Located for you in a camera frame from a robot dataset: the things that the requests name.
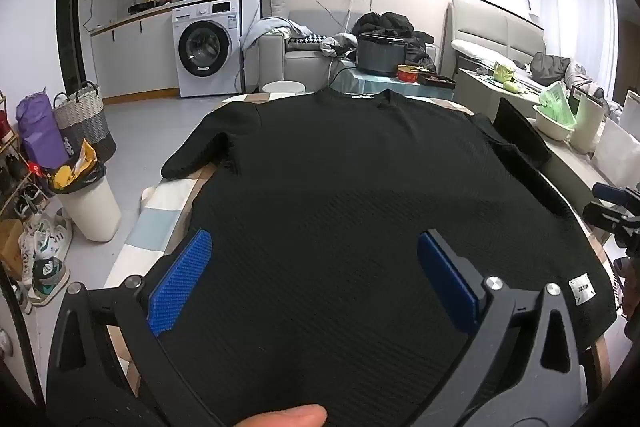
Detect dark door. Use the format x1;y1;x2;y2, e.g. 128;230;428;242
55;0;96;95

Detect houndstooth pillow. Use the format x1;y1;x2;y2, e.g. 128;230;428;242
287;35;327;52

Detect white paper bag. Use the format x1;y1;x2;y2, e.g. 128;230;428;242
592;117;640;194

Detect rack of thread spools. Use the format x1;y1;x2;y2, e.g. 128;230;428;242
0;92;51;219

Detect white trash bin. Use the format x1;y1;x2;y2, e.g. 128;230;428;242
50;159;122;243

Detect dark grey pillow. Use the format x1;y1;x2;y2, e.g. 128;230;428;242
530;52;572;86

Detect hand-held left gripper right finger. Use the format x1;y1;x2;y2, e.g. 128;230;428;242
415;229;590;427

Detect white box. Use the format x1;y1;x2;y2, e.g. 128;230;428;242
622;89;640;128

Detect teal side table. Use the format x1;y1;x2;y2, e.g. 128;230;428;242
330;67;456;100

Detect beige upholstered bed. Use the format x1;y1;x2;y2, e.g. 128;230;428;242
445;0;621;118

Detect light grey throw blanket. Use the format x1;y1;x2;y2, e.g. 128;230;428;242
240;18;311;52

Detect white washing machine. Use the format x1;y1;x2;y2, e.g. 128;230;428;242
172;0;243;98

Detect white basin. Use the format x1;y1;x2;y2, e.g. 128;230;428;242
531;104;576;142

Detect kitchen counter cabinet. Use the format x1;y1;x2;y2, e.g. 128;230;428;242
90;0;243;100

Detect person's left hand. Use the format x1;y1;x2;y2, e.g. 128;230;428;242
235;403;329;427

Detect black knit sweater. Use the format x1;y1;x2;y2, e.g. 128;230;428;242
161;88;618;427

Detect white round stool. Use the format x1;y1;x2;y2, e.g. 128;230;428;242
262;80;307;95

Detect grey sofa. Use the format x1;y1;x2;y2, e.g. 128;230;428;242
258;0;362;94
455;67;608;192

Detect purple bag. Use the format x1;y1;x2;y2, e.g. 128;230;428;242
15;89;71;170

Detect woven laundry basket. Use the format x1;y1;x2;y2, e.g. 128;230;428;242
52;81;117;164

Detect person's right hand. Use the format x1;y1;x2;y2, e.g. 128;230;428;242
620;276;640;322

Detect plaid blanket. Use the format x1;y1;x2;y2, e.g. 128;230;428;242
102;92;613;408

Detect white curtain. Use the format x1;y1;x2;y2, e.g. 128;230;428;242
537;0;619;54

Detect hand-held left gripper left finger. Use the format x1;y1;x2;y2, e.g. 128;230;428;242
47;228;223;427

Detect yellow snack wrappers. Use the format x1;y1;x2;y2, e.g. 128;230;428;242
54;139;97;190

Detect dark food tray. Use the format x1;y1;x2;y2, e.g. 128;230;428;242
417;71;457;90

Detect black cooking pot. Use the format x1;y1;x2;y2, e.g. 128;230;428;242
356;33;407;76

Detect grey garment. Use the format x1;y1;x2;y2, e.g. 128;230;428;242
320;34;361;58

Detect pile of black jackets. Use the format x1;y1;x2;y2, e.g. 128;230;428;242
351;11;436;68

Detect green plastic bag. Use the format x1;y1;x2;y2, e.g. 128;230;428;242
539;81;581;130

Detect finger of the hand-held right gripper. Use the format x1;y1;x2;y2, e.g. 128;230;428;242
592;182;632;208
582;202;627;234

